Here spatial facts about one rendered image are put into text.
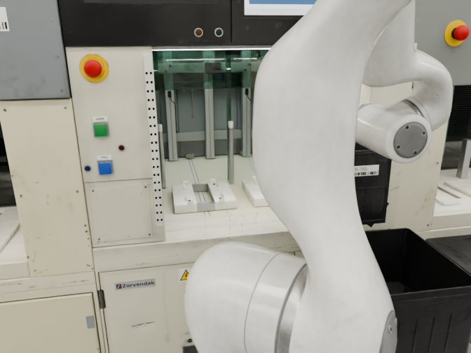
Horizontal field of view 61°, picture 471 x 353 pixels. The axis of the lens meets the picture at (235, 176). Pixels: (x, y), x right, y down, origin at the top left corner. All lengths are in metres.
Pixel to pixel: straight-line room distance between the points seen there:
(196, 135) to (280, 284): 1.61
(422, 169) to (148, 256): 0.86
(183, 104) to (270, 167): 1.61
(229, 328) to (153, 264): 0.78
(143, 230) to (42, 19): 0.58
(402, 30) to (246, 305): 0.41
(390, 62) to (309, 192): 0.31
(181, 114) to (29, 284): 1.07
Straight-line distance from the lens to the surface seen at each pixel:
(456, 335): 1.03
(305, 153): 0.36
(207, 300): 0.45
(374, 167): 0.95
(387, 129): 0.71
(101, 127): 1.06
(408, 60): 0.65
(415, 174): 1.35
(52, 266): 1.23
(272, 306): 0.41
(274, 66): 0.36
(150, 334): 1.34
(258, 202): 1.38
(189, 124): 1.99
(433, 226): 1.47
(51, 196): 1.15
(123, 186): 1.12
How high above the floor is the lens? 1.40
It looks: 18 degrees down
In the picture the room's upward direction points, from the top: 1 degrees counter-clockwise
